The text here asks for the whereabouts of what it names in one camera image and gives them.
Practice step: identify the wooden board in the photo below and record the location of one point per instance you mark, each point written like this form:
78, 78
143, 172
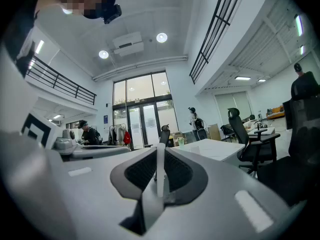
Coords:
214, 132

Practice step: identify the black high-back office chair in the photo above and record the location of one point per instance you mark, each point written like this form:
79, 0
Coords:
165, 135

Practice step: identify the yellow shelf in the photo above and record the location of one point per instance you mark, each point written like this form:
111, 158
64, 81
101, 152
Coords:
275, 112

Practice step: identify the black mesh office chair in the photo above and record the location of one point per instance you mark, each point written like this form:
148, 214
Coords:
300, 159

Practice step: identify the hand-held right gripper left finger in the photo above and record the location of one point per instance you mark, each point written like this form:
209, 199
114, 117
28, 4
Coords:
100, 196

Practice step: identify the white ceiling air conditioner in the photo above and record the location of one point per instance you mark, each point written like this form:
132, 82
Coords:
128, 44

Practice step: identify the coat rack with clothes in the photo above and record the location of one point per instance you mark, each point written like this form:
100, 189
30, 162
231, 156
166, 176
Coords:
117, 134

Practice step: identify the black balcony railing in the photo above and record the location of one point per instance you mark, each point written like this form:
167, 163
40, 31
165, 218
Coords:
212, 31
62, 84

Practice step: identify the white roller blinds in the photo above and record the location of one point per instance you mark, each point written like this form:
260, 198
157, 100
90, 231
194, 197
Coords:
233, 106

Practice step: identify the dark blue chair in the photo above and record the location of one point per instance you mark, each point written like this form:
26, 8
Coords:
227, 130

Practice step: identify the black head-mounted camera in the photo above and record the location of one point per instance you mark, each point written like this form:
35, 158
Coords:
113, 14

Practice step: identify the blue wall sign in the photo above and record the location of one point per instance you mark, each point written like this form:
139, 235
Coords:
105, 121

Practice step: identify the round ceiling light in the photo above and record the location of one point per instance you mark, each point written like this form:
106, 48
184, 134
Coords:
162, 37
103, 54

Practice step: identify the glass entrance door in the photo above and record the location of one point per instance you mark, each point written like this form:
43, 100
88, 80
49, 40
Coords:
145, 114

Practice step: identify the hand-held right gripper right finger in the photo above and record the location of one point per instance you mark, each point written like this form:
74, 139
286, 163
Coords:
212, 209

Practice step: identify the green vase with white flower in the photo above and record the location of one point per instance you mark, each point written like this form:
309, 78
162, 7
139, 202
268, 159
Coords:
180, 143

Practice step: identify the long ceiling light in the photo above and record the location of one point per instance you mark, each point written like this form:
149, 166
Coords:
298, 25
261, 80
242, 78

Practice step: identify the red bag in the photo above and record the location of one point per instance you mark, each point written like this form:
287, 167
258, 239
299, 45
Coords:
127, 138

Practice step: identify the person's black clothing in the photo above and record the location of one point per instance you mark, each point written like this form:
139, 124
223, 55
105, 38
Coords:
15, 26

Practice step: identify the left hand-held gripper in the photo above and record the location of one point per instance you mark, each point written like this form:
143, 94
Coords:
47, 131

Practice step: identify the large cardboard box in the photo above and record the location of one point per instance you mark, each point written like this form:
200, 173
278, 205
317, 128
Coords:
176, 137

